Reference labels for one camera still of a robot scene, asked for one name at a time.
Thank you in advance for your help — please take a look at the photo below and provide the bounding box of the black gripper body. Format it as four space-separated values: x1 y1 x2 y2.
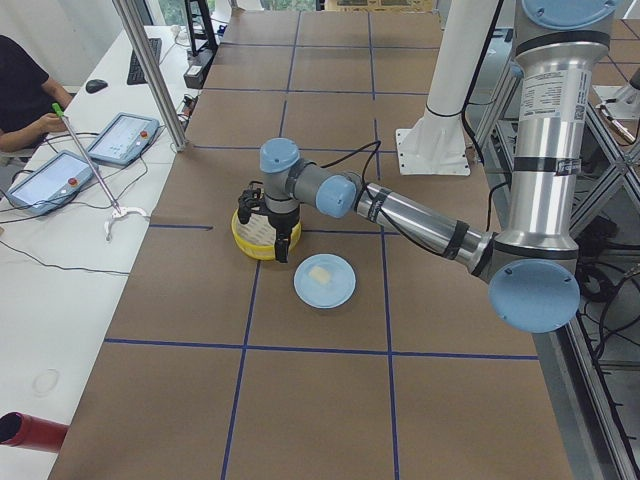
269 213 298 242

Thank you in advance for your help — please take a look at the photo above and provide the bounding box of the white steamed bun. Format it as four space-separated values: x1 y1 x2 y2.
308 266 332 285

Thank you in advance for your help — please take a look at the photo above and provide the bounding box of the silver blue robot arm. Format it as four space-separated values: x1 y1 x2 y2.
238 1 617 333

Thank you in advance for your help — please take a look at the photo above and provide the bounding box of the yellow bamboo steamer basket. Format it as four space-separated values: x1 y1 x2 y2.
231 210 276 261

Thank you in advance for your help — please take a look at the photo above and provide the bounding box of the light blue plate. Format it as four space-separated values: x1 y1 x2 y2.
293 254 356 309

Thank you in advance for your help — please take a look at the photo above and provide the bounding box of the metal reacher grabber stick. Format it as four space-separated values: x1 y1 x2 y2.
52 102 150 242

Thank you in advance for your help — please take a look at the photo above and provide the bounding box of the far teach pendant tablet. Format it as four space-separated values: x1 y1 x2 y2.
87 112 160 167

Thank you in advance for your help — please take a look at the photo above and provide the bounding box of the teach pendant tablet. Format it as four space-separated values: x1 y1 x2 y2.
87 112 160 167
6 150 94 215

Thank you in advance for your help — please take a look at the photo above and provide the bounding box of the black box device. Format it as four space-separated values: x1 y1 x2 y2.
183 49 214 89

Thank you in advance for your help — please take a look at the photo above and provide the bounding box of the black keyboard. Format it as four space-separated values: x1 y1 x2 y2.
126 37 163 86

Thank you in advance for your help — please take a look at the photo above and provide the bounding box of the near teach pendant tablet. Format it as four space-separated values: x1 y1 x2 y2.
6 150 94 215

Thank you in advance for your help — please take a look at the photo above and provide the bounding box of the black computer mouse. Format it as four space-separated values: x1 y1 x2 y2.
85 79 108 94

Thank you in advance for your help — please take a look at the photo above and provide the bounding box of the person in black shirt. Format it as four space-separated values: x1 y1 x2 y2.
1 35 72 153

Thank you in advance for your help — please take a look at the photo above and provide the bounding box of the red cylinder tube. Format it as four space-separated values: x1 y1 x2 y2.
1 412 68 453

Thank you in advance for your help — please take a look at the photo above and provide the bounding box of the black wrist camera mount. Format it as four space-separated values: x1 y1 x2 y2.
237 181 267 225

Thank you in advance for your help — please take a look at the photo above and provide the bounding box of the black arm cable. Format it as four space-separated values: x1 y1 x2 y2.
319 139 401 236

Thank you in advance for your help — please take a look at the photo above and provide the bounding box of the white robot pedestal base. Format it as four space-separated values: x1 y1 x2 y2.
396 0 502 176

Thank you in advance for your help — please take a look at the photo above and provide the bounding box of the aluminium frame post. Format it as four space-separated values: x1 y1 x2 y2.
112 0 187 152

